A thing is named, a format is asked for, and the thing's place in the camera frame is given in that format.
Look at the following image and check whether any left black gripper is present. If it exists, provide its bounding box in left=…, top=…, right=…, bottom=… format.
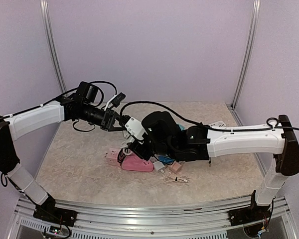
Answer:
left=80, top=102, right=125, bottom=130

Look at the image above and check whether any pink triangular power socket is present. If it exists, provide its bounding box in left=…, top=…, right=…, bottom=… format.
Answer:
left=121, top=154, right=154, bottom=172

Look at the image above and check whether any white power cord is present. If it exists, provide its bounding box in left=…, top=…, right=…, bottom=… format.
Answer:
left=121, top=131, right=134, bottom=157

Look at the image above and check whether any blue square plug adapter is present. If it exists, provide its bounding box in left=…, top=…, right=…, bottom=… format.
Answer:
left=158, top=155, right=174, bottom=165

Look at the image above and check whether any pink cube socket adapter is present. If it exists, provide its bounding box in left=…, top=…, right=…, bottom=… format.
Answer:
left=105, top=148, right=120, bottom=167

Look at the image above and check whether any small pink charger plug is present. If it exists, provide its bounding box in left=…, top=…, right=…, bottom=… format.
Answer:
left=168, top=162, right=182, bottom=174

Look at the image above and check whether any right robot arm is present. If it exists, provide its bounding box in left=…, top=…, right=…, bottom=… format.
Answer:
left=124, top=111, right=299, bottom=221

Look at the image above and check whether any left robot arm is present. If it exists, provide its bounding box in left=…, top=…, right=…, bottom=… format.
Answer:
left=0, top=82, right=130, bottom=222

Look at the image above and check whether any teal power strip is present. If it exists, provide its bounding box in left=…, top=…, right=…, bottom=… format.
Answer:
left=178, top=124, right=185, bottom=131

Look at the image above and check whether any white power strip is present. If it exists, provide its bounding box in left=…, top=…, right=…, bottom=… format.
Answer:
left=209, top=120, right=226, bottom=127

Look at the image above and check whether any black usb cable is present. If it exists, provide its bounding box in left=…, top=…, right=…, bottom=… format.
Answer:
left=117, top=146, right=133, bottom=164

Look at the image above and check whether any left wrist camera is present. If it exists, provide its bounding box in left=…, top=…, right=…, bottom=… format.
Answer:
left=104, top=92, right=126, bottom=111

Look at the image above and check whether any pink usb cable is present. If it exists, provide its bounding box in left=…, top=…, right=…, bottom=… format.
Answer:
left=162, top=171, right=190, bottom=184

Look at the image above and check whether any aluminium front rail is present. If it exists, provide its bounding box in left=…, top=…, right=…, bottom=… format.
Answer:
left=4, top=196, right=299, bottom=239

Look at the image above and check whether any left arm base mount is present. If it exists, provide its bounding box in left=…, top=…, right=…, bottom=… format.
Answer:
left=33, top=208, right=78, bottom=227

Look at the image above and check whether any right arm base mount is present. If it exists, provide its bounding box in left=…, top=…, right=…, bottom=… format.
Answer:
left=228, top=207, right=271, bottom=227

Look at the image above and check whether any left aluminium post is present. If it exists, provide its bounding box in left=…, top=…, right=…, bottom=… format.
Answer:
left=39, top=0, right=68, bottom=96

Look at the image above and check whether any aluminium post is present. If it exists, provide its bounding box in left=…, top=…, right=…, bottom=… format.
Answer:
left=39, top=0, right=68, bottom=96
left=230, top=0, right=261, bottom=111

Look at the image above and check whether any right aluminium post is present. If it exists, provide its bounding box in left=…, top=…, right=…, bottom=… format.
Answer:
left=230, top=0, right=261, bottom=111

